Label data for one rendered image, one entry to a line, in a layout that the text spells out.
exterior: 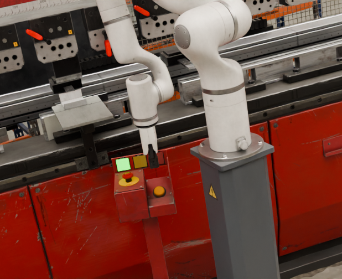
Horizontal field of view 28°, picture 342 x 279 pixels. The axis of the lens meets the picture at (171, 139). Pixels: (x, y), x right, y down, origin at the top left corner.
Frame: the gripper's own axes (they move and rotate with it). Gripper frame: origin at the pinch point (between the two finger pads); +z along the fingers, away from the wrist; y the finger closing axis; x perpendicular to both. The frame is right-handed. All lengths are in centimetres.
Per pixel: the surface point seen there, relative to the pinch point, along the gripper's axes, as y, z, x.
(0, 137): -174, 61, -95
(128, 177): 0.3, 4.1, -9.7
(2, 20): -31, -49, -44
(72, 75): -38, -22, -26
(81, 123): -9.3, -14.7, -22.4
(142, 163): -9.8, 5.0, -4.4
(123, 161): -9.9, 3.3, -11.0
